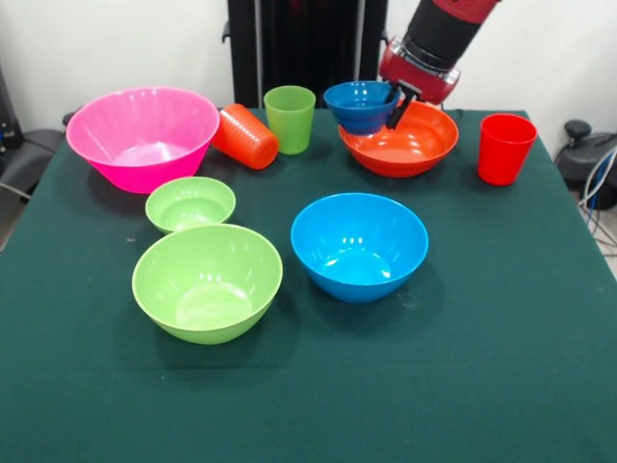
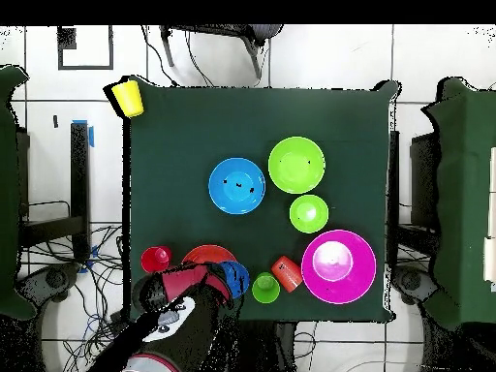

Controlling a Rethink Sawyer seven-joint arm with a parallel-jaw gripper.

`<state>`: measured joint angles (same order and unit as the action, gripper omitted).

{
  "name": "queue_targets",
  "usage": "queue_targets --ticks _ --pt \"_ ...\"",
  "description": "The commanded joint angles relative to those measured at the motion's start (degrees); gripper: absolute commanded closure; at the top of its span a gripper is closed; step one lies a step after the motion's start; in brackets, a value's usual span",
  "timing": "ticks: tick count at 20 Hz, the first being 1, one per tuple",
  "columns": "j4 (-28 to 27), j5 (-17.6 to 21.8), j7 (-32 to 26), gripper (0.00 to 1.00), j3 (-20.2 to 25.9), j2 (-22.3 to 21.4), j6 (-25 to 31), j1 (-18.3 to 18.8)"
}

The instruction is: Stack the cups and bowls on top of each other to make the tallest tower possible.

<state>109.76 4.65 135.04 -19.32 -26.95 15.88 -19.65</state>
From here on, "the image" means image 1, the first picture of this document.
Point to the small dark blue bowl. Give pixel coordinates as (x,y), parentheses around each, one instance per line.
(359,106)

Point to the large green bowl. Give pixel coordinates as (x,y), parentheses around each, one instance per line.
(207,284)

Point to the orange cup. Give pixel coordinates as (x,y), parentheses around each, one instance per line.
(243,137)

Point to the small green bowl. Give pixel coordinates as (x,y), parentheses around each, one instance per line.
(189,205)

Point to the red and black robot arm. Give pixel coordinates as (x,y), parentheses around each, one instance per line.
(448,29)

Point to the red cup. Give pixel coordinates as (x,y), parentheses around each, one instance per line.
(506,154)

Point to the orange bowl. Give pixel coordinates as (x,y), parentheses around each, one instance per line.
(414,144)

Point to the black equipment box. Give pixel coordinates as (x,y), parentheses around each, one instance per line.
(8,120)

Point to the large pink bowl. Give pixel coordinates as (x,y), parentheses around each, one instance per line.
(144,125)

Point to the grey office chair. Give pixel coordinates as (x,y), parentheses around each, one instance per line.
(29,154)

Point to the black chair base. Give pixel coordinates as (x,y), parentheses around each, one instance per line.
(585,159)

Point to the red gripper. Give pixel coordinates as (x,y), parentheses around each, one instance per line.
(417,77)

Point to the dark green table cloth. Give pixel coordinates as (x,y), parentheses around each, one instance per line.
(434,386)

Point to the large light blue bowl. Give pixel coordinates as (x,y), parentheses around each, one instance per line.
(359,251)

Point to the green cup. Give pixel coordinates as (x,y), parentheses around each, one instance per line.
(289,125)

